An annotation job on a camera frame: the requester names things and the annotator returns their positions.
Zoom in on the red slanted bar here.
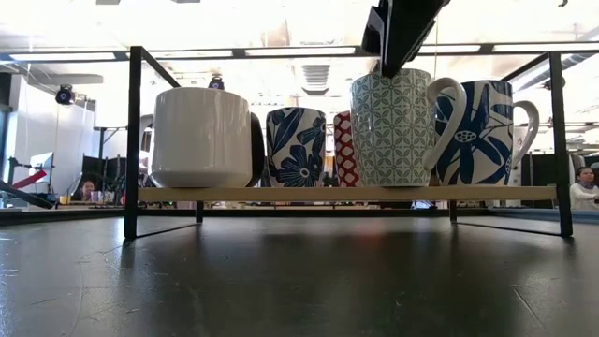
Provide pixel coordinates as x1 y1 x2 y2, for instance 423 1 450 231
11 168 49 191

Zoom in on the green patterned white mug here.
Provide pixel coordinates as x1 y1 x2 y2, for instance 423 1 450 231
349 68 468 188

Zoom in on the tall blue floral mug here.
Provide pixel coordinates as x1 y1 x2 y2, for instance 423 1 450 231
434 79 541 187

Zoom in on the person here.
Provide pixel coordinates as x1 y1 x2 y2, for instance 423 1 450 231
77 179 98 203
568 166 599 212

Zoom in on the red patterned white mug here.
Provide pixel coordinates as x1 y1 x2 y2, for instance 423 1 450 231
332 110 361 188

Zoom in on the small blue floral mug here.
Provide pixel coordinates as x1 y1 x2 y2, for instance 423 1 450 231
265 107 328 188

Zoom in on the cream mug with green inside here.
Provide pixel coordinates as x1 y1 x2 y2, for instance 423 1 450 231
139 86 255 189

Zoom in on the black table mat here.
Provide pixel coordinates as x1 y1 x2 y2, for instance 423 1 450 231
0 215 599 337

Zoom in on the wooden rack with black frame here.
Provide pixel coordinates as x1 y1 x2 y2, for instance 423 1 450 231
124 45 575 240

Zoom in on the long ceiling light strip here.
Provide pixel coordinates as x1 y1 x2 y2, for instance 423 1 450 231
0 40 599 62

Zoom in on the dark mug with teal inside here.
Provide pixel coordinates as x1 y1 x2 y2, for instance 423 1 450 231
246 111 266 188

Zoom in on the black metal table frame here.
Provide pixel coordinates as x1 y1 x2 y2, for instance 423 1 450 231
0 206 599 226

